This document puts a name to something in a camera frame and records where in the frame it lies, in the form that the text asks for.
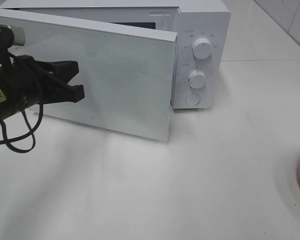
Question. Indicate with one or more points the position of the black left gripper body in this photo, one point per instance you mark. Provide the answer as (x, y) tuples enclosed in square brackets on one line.
[(17, 89)]

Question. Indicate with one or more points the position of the round white door button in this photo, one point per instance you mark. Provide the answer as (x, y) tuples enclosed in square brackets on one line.
[(192, 99)]

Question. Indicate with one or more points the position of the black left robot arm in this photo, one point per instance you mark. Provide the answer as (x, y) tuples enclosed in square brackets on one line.
[(30, 82)]

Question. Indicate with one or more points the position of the upper white power knob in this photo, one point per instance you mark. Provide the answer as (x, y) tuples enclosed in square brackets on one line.
[(201, 47)]

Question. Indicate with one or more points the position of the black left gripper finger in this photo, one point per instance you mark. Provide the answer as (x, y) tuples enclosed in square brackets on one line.
[(60, 92), (53, 73)]

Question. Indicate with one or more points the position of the white timer knob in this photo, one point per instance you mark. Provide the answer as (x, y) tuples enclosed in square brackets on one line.
[(197, 79)]

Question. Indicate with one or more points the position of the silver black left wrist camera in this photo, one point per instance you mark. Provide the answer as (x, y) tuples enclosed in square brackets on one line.
[(9, 36)]

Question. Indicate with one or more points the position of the white microwave door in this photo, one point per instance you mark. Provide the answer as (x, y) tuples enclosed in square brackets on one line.
[(127, 72)]

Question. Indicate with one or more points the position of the white microwave oven body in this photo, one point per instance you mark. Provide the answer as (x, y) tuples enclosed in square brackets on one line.
[(189, 19)]

